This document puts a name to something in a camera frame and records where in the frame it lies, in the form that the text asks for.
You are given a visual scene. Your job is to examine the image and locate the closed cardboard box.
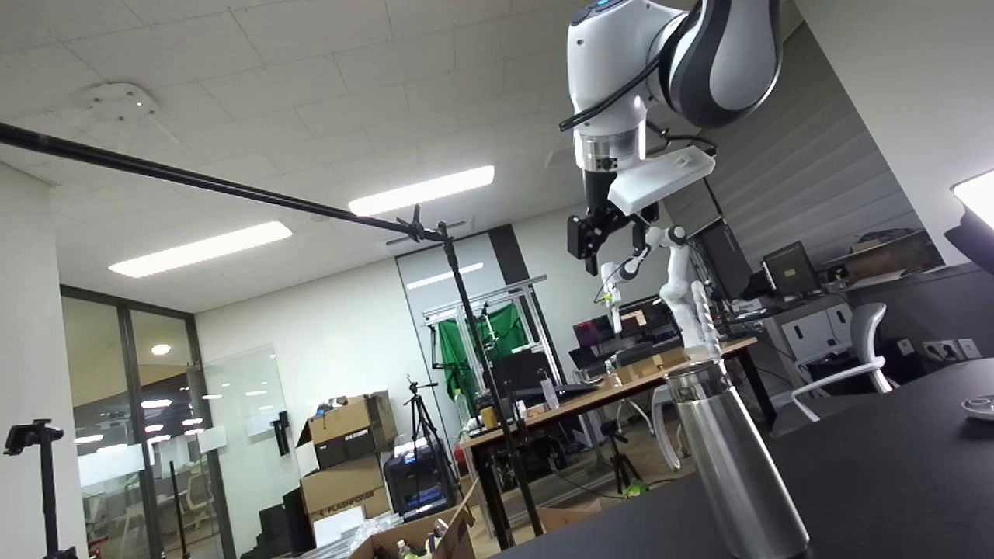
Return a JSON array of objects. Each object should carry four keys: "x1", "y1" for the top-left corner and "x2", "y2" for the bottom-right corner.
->
[
  {"x1": 299, "y1": 453, "x2": 394, "y2": 522},
  {"x1": 294, "y1": 389, "x2": 405, "y2": 473}
]

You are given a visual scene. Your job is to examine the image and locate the stainless steel flask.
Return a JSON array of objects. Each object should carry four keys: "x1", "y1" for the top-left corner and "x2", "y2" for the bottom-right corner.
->
[{"x1": 658, "y1": 355, "x2": 816, "y2": 559}]

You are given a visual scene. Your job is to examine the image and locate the wooden table with black legs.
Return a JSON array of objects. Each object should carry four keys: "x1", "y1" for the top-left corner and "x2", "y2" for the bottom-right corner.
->
[{"x1": 458, "y1": 332, "x2": 782, "y2": 554}]

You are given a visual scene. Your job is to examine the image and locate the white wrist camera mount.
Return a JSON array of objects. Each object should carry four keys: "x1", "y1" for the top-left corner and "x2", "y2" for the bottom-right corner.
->
[{"x1": 606, "y1": 143, "x2": 720, "y2": 219}]

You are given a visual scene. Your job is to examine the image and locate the grey window blinds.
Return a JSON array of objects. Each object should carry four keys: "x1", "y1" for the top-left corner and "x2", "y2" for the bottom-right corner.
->
[{"x1": 680, "y1": 18, "x2": 940, "y2": 273}]

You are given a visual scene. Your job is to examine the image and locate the green cloth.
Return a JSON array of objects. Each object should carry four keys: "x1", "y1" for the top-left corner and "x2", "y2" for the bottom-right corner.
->
[{"x1": 429, "y1": 301, "x2": 531, "y2": 405}]

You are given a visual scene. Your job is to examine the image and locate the small black tripod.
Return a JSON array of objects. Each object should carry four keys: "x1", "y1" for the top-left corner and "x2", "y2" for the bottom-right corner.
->
[{"x1": 596, "y1": 416, "x2": 646, "y2": 498}]

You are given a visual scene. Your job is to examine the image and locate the white metal frame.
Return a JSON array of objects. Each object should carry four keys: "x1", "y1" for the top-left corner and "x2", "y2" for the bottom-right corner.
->
[{"x1": 445, "y1": 271, "x2": 570, "y2": 396}]

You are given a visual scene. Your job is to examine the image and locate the silver flask lid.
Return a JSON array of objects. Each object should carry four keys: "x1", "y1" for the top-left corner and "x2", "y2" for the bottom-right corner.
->
[{"x1": 957, "y1": 389, "x2": 994, "y2": 426}]

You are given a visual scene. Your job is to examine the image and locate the black horizontal rod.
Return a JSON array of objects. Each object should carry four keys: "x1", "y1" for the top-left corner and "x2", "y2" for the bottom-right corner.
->
[{"x1": 0, "y1": 117, "x2": 451, "y2": 247}]

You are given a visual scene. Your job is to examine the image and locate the white mesh office chair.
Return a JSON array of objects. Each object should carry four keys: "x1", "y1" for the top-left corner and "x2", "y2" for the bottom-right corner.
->
[{"x1": 788, "y1": 299, "x2": 901, "y2": 426}]

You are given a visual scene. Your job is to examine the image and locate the round ceiling detector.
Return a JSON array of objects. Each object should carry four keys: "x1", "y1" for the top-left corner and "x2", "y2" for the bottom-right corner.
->
[{"x1": 77, "y1": 78, "x2": 160, "y2": 128}]

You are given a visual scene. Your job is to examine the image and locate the dark blue plastic crate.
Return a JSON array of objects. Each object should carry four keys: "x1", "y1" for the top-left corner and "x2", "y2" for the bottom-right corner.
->
[{"x1": 381, "y1": 437, "x2": 461, "y2": 522}]

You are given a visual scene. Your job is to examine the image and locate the black vertical stand pole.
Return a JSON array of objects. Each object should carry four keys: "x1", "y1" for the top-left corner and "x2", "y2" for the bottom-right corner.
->
[{"x1": 434, "y1": 217, "x2": 551, "y2": 554}]

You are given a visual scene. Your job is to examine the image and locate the white lamp panel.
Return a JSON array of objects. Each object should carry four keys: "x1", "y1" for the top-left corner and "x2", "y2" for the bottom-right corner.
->
[{"x1": 940, "y1": 166, "x2": 994, "y2": 279}]

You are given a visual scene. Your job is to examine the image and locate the slim black tripod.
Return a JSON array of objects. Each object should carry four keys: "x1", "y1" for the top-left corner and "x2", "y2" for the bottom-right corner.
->
[{"x1": 405, "y1": 377, "x2": 451, "y2": 474}]

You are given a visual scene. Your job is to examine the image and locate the rectangular ceiling light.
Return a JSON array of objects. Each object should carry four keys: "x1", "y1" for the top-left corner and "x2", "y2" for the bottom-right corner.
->
[
  {"x1": 105, "y1": 217, "x2": 299, "y2": 281},
  {"x1": 344, "y1": 162, "x2": 500, "y2": 219}
]

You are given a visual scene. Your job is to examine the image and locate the glass door partition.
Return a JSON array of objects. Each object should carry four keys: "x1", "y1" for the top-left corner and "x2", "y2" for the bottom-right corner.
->
[{"x1": 60, "y1": 287, "x2": 240, "y2": 559}]

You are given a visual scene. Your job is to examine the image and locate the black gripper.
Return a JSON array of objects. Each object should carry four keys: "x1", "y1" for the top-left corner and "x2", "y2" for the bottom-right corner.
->
[{"x1": 564, "y1": 166, "x2": 664, "y2": 277}]

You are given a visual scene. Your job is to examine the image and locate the black camera tripod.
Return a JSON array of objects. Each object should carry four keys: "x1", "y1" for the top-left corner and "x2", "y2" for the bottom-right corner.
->
[{"x1": 0, "y1": 416, "x2": 85, "y2": 559}]

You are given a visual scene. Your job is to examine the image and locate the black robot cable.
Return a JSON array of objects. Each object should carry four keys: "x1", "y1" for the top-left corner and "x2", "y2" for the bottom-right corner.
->
[{"x1": 557, "y1": 44, "x2": 720, "y2": 158}]

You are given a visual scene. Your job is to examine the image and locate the black computer monitor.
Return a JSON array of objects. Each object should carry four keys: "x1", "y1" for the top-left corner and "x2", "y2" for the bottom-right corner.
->
[{"x1": 760, "y1": 240, "x2": 824, "y2": 301}]

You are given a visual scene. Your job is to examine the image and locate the monitor with pink screen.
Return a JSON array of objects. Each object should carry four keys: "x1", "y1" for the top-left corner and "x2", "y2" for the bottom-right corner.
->
[{"x1": 570, "y1": 315, "x2": 626, "y2": 355}]

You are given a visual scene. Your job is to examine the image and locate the open cardboard box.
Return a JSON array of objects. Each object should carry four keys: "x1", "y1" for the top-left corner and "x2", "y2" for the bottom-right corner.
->
[{"x1": 349, "y1": 474, "x2": 489, "y2": 559}]

